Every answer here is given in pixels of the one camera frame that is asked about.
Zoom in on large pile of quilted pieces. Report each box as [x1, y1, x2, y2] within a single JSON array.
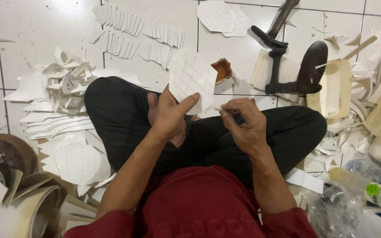
[[38, 134, 116, 197]]

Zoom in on person's left hand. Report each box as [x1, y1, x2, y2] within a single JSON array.
[[151, 84, 201, 141]]

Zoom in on brown glue cup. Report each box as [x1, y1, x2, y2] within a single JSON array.
[[210, 58, 233, 85]]

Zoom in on person's black trousers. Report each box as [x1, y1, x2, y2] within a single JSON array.
[[84, 76, 328, 187]]

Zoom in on large cream tape roll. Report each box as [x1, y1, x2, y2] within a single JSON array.
[[0, 172, 75, 238]]

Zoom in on heap of white scraps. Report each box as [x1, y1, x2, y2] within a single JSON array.
[[304, 31, 381, 174]]

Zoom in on heap of curled white offcuts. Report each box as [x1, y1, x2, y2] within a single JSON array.
[[33, 46, 97, 115]]

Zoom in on person's right hand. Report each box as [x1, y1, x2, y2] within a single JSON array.
[[219, 97, 268, 157]]

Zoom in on white quilted leather piece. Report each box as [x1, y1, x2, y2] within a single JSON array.
[[169, 49, 218, 115]]

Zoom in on folded white strip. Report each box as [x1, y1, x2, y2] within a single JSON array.
[[284, 167, 325, 195]]

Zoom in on small stack of quilted pieces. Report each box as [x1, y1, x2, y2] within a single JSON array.
[[196, 0, 251, 38]]

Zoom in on black iron shoe anvil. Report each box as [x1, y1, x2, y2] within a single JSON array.
[[265, 41, 329, 96]]

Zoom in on rows of white cut strips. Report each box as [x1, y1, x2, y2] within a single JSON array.
[[89, 3, 186, 71]]

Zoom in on white folded sheets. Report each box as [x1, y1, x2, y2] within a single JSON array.
[[250, 48, 302, 92]]

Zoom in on clear plastic bottle blue label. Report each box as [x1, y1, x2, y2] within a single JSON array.
[[344, 159, 381, 193]]

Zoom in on person's red shirt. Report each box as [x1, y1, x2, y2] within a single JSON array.
[[64, 165, 319, 238]]

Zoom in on dark metal hammer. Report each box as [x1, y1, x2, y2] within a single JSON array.
[[251, 0, 301, 49]]

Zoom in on stack of long white pieces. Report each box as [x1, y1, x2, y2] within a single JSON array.
[[3, 68, 145, 140]]

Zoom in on cream plastic tray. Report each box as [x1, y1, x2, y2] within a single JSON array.
[[306, 59, 353, 120]]

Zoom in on brown round stone block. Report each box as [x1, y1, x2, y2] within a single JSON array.
[[0, 134, 39, 180]]

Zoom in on yellowish plastic bottle green label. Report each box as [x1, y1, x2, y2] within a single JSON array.
[[329, 167, 381, 214]]

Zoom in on clear plastic bag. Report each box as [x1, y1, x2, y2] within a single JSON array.
[[306, 183, 368, 238]]

